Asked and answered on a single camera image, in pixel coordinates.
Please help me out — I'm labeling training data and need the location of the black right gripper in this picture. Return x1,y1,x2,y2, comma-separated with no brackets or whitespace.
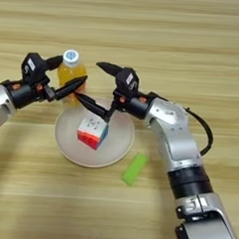
72,60,161,127

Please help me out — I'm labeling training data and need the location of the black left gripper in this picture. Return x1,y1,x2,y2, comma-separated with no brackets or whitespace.
0,52,90,114

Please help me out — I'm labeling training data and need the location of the orange juice bottle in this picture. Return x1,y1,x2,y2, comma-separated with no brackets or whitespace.
55,48,90,110

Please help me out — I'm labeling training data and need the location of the multicoloured puzzle cube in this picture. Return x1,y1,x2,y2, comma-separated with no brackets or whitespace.
75,113,111,152

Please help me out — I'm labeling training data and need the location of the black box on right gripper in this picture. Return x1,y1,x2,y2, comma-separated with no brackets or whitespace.
113,65,141,100

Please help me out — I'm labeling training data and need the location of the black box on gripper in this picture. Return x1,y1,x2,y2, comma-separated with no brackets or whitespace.
113,65,141,100
20,51,53,86

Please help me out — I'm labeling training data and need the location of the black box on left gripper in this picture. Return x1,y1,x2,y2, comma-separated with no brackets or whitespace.
20,51,53,86

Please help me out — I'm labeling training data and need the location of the beige round plate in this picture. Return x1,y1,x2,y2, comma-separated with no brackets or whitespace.
52,94,138,171

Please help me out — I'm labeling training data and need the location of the green rectangular block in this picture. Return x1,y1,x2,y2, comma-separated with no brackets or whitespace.
119,151,151,188

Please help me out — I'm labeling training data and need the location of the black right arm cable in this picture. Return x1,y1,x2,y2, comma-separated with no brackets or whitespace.
181,106,216,158

